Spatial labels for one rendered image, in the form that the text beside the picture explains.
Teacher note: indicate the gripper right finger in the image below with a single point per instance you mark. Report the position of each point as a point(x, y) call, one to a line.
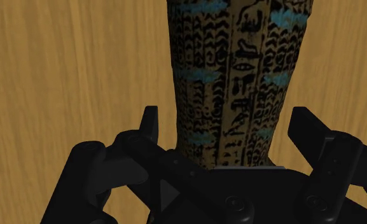
point(329, 155)

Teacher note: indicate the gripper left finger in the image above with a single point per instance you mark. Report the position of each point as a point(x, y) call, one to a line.
point(133, 161)

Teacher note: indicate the tan figure with black hieroglyphs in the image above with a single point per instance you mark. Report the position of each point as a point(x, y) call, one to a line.
point(232, 80)

